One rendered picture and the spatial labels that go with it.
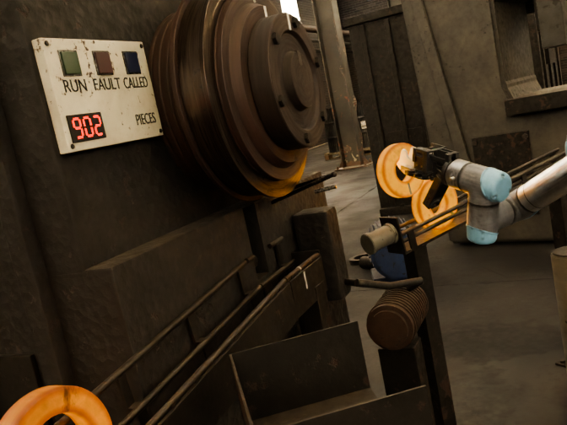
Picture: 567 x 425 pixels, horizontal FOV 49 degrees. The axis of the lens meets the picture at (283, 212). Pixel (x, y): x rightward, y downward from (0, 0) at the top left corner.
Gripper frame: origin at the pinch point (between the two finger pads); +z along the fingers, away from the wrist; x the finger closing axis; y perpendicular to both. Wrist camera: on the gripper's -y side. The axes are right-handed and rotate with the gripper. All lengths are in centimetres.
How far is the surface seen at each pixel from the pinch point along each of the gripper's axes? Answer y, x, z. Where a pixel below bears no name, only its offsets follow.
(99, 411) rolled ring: 0, 103, -54
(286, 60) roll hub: 36, 47, -18
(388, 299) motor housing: -28.1, 20.7, -18.5
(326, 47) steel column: -71, -489, 703
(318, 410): -9, 73, -62
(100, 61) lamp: 40, 84, -17
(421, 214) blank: -14.3, -2.6, -6.2
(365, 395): -8, 66, -64
